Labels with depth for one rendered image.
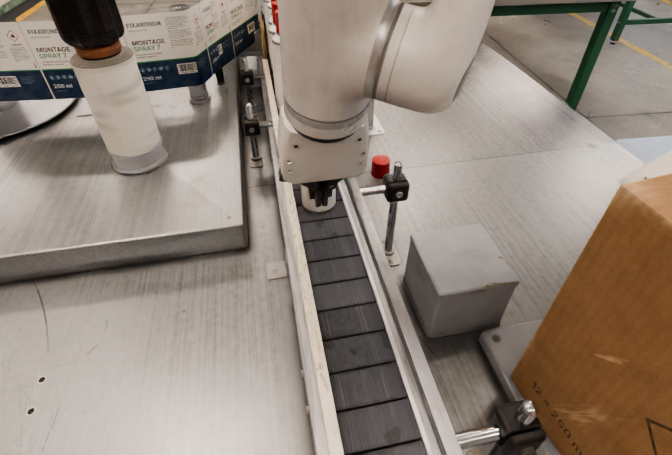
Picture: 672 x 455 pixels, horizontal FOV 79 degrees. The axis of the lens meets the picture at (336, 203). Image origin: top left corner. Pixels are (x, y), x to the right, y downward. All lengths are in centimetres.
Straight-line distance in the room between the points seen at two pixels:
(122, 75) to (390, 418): 56
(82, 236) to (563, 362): 60
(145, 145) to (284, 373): 43
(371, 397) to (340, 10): 35
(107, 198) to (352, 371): 46
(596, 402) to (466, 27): 31
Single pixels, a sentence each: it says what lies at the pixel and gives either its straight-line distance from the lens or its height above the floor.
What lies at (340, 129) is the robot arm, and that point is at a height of 109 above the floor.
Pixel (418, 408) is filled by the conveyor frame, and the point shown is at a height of 88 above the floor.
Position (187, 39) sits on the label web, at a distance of 89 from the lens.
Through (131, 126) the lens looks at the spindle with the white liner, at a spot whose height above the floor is 97.
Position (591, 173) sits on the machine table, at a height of 83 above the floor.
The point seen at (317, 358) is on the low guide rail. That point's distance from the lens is 43.
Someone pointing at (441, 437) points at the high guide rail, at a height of 96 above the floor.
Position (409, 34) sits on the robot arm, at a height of 119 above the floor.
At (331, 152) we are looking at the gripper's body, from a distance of 44.
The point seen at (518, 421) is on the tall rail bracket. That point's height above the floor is 97.
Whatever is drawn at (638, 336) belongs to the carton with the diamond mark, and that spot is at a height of 103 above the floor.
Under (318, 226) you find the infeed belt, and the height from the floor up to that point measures 88.
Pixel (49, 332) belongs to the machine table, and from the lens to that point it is 65.
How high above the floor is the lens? 129
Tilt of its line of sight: 41 degrees down
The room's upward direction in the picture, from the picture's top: straight up
